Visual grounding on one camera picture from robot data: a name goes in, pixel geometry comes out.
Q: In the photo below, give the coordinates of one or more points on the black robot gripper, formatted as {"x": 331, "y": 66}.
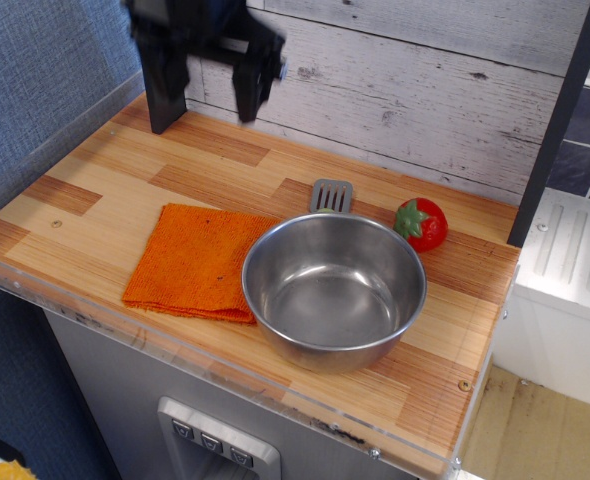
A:
{"x": 224, "y": 31}

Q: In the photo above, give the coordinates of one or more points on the orange cloth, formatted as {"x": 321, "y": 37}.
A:
{"x": 192, "y": 264}

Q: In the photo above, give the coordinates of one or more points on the stainless steel pot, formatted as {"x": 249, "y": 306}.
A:
{"x": 332, "y": 292}

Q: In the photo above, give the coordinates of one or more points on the grey slotted spatula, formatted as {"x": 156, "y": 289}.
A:
{"x": 331, "y": 196}

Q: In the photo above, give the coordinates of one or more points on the red toy strawberry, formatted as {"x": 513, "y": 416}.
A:
{"x": 422, "y": 224}

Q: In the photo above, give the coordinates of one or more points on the grey control panel with buttons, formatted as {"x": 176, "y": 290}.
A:
{"x": 202, "y": 447}

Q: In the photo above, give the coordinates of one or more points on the white ribbed cabinet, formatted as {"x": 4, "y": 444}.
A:
{"x": 544, "y": 335}

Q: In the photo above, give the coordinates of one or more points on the yellow object bottom left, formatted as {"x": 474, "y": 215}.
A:
{"x": 15, "y": 471}

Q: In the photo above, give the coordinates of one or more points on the dark grey right post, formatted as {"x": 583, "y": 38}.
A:
{"x": 566, "y": 102}

